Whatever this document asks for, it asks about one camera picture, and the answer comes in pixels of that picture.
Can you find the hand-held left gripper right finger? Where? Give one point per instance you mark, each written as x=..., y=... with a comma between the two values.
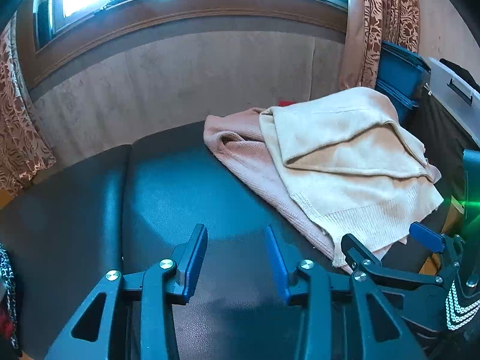
x=275, y=258

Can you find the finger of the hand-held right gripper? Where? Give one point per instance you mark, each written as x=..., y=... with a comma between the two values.
x=427, y=236
x=360, y=257

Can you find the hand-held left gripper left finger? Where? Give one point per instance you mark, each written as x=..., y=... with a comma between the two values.
x=195, y=266

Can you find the cream knit sweater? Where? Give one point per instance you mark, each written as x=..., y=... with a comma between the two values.
x=337, y=138

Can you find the black leather bench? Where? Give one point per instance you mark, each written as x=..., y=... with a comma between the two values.
x=180, y=187

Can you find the black fabric cover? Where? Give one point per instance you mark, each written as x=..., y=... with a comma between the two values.
x=435, y=138

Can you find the pink knit sweater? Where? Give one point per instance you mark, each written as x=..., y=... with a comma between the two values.
x=240, y=150

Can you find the blue plastic storage bin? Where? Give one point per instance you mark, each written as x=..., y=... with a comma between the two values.
x=401, y=63
x=399, y=105

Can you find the red cloth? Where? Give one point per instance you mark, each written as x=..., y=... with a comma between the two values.
x=287, y=102

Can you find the white plastic storage box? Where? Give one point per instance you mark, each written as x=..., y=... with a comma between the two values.
x=446, y=78

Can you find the black white patterned garment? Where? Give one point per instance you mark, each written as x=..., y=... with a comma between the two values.
x=7, y=270

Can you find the red folded garment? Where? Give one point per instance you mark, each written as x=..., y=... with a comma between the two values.
x=3, y=326

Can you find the brown floral curtain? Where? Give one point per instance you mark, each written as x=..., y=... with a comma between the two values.
x=375, y=26
x=18, y=138

